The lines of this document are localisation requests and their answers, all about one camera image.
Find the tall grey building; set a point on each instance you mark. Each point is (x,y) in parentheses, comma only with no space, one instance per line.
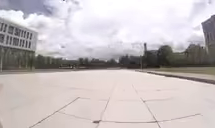
(211,30)

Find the pale concrete slab plaza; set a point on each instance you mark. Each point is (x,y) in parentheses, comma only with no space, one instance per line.
(105,86)

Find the tall chimney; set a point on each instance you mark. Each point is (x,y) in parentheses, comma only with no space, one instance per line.
(145,46)

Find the white building with windows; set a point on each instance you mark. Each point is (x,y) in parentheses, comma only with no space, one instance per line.
(15,36)

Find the row of trees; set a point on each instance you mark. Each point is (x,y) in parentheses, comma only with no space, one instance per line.
(165,55)

